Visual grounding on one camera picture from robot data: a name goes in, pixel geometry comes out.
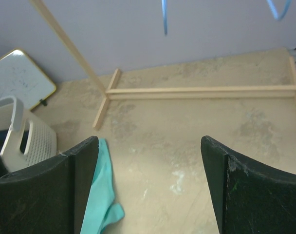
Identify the small whiteboard wooden frame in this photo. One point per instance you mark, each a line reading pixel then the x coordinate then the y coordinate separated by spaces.
pixel 21 77

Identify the wooden clothes rack frame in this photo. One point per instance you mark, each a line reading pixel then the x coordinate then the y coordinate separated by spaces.
pixel 112 93

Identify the cream plastic laundry basket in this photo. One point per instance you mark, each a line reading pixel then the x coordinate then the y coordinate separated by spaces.
pixel 29 140

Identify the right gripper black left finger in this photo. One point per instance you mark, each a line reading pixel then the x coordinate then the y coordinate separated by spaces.
pixel 49 197

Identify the teal green t shirt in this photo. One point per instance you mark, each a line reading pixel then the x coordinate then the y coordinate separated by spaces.
pixel 101 210

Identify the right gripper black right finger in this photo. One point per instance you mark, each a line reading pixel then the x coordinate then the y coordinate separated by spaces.
pixel 248 197

